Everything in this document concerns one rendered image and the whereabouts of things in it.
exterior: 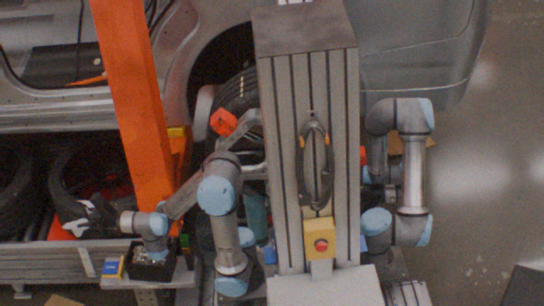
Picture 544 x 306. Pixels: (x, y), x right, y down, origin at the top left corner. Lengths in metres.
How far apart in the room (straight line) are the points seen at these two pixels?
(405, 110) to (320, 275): 0.73
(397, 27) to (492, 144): 1.55
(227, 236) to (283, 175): 0.48
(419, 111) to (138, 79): 1.07
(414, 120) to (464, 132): 2.14
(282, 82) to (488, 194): 2.71
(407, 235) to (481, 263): 1.34
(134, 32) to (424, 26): 1.31
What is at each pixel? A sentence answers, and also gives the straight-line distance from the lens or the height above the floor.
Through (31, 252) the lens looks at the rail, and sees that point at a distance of 4.02.
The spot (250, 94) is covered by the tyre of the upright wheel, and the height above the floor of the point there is 1.16.
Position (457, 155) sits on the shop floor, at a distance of 4.79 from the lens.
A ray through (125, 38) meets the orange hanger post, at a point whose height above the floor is 1.58.
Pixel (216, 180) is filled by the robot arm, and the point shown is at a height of 1.46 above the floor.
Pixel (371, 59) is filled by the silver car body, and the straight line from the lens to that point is 3.63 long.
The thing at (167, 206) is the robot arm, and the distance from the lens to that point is 2.79.
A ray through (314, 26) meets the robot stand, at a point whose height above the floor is 2.03.
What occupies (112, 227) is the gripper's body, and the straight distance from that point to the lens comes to 2.77.
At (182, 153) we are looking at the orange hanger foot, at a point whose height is 0.68.
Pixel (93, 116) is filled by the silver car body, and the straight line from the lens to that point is 3.91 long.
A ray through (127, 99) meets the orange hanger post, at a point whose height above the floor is 1.30.
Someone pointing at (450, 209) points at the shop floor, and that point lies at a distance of 4.44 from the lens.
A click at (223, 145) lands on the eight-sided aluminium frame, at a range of 3.35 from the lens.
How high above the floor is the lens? 3.09
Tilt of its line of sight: 40 degrees down
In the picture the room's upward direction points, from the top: 6 degrees counter-clockwise
